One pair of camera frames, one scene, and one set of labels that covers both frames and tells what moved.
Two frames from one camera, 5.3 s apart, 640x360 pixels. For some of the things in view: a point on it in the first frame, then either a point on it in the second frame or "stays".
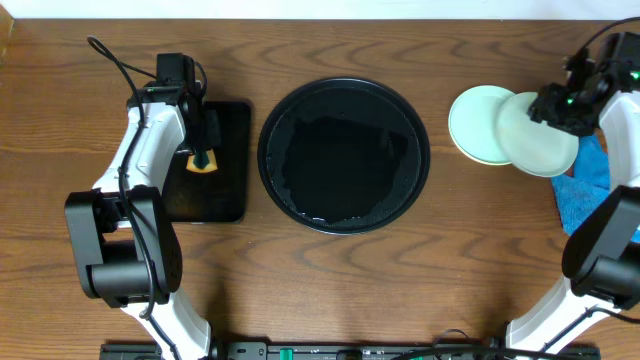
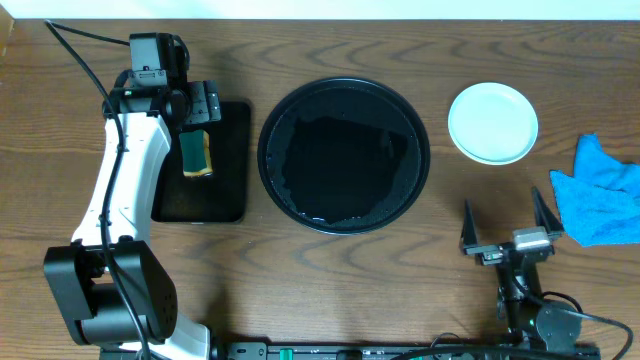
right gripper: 542,108 to 488,255
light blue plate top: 533,147 to 492,124
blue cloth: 580,194 stays
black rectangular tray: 220,196 stays
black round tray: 343,154 stays
